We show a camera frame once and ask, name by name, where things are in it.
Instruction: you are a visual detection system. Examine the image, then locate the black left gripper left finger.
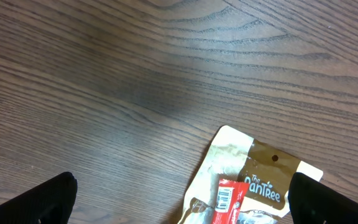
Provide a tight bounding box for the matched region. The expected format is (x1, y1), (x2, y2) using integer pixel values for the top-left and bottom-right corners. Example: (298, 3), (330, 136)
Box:
(0, 172), (78, 224)

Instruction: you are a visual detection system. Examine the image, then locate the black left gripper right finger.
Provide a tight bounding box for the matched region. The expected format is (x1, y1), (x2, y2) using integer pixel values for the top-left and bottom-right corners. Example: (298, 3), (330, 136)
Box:
(288, 172), (358, 224)

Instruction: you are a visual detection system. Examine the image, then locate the dried food snack bag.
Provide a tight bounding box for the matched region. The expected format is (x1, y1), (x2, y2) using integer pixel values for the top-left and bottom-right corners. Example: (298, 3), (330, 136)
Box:
(179, 126), (323, 223)

